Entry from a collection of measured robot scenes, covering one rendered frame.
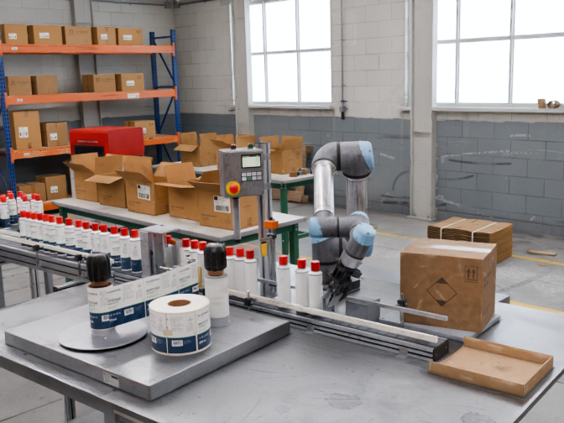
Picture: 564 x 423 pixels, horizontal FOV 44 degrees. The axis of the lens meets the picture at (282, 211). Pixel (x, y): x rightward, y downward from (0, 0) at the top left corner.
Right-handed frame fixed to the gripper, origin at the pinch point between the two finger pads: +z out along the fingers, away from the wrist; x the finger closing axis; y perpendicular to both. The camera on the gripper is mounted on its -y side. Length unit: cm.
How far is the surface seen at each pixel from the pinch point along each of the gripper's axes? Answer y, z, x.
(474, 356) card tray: -6, -18, 51
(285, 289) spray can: 1.7, 7.6, -18.1
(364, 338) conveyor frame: 6.0, -2.5, 20.0
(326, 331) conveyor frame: 5.4, 6.5, 6.2
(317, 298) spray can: 1.9, 0.8, -4.5
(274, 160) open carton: -346, 156, -267
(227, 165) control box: 1, -18, -66
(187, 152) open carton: -349, 220, -383
